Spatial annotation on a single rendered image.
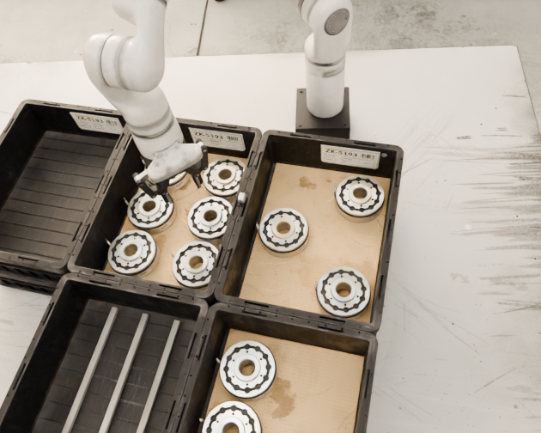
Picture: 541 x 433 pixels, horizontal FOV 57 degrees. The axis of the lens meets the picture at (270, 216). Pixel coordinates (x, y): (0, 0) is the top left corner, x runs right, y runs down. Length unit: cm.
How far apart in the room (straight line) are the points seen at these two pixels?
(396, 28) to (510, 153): 148
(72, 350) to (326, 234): 56
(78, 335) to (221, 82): 83
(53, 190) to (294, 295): 63
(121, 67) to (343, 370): 64
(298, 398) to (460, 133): 81
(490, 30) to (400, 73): 133
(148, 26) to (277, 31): 208
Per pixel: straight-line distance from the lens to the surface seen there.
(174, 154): 80
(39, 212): 128
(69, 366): 109
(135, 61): 68
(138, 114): 75
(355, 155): 109
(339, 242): 106
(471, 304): 119
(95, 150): 132
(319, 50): 112
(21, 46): 318
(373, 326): 89
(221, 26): 285
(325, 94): 122
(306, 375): 97
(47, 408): 109
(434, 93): 150
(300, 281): 102
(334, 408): 96
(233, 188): 111
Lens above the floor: 178
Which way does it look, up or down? 60 degrees down
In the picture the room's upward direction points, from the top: 11 degrees counter-clockwise
